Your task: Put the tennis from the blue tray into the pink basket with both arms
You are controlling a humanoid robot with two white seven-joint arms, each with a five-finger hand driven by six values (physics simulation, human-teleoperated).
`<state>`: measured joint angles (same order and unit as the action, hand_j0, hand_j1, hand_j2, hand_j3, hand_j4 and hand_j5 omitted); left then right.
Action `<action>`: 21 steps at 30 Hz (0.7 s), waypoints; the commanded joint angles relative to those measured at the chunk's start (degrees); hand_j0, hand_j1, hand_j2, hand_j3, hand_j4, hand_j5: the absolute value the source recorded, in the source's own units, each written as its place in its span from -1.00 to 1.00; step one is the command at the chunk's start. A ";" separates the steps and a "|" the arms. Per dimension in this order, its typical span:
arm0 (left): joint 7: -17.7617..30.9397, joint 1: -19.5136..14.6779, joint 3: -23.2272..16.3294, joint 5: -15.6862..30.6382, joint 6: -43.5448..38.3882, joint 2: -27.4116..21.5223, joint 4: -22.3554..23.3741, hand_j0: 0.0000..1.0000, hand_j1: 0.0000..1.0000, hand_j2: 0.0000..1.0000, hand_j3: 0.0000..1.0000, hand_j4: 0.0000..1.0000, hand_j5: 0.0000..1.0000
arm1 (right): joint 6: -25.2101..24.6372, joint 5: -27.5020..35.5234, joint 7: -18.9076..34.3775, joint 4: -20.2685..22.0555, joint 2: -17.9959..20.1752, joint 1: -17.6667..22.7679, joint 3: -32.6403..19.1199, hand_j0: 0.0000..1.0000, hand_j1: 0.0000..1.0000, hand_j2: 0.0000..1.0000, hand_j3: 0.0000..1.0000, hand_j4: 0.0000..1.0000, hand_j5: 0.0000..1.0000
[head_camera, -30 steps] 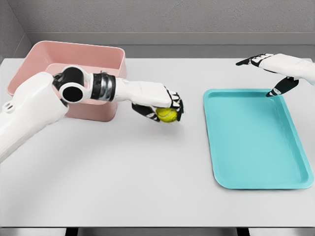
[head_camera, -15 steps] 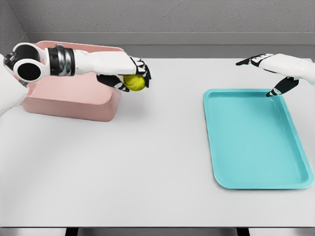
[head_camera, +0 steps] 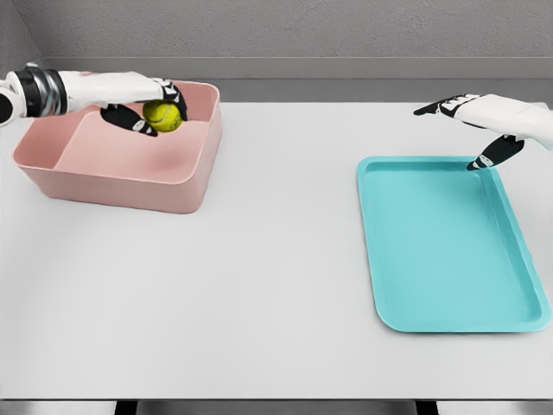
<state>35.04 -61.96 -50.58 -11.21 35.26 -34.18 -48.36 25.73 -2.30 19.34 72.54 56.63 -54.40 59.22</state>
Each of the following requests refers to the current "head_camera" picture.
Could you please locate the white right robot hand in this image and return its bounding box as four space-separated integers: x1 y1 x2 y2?
413 93 533 171

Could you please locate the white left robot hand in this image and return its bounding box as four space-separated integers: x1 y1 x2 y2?
99 72 189 138

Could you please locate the yellow-green tennis ball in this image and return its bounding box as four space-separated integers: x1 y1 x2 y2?
142 99 183 133

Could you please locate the pink plastic basket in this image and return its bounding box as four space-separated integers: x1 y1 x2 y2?
11 80 224 215

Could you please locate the blue plastic tray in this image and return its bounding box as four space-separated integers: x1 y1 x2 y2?
356 156 553 335

